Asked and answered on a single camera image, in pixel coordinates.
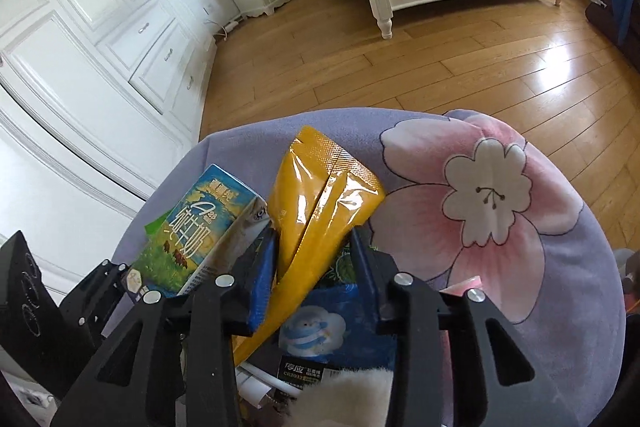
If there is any yellow foil packet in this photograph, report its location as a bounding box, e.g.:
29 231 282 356
232 126 387 365

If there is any green leaf print packet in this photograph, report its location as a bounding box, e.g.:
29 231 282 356
320 247 359 286

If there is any white plastic tube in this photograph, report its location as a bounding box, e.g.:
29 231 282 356
237 361 302 409

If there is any blue snowman tissue packet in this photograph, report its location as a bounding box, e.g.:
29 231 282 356
272 284 382 359

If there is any white power strip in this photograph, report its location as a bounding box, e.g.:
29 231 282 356
214 20 242 42

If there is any black battery card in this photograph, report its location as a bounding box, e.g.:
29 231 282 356
276 353 332 384

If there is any white wardrobe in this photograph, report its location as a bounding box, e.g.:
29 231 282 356
0 0 219 228

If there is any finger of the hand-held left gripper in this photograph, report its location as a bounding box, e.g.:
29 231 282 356
60 259 131 349

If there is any blue cloth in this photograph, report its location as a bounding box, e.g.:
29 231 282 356
612 0 637 46

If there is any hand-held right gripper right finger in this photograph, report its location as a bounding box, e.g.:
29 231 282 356
349 227 591 427

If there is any purple floral blanket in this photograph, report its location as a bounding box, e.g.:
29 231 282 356
112 107 629 427

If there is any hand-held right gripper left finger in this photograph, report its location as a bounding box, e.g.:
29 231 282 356
50 227 279 427

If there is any blue green milk carton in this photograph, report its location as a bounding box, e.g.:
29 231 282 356
129 164 271 304

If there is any white fluffy cloth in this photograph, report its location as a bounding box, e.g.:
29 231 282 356
290 366 396 427

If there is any pink wrapper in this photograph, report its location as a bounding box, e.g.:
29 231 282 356
440 276 484 296

